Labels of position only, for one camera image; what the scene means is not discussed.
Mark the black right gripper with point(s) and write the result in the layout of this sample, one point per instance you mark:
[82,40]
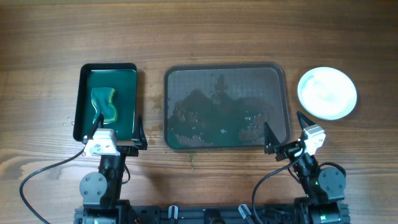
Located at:
[289,149]

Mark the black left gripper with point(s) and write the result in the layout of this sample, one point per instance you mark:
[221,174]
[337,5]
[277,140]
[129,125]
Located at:
[125,149]

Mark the green yellow sponge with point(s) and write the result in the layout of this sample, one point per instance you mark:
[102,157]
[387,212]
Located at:
[102,101]

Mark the white plate back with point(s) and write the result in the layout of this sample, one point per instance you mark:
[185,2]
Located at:
[327,93]

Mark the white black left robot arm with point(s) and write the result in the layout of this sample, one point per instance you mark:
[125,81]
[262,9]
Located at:
[101,190]

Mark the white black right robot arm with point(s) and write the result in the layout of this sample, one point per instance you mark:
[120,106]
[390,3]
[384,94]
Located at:
[323,185]

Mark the black water tray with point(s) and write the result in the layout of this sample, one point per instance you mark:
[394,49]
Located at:
[120,76]

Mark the grey serving tray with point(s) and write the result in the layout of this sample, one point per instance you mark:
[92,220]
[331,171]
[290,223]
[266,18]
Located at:
[224,106]

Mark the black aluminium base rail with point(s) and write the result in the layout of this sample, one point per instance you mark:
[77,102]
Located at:
[271,213]

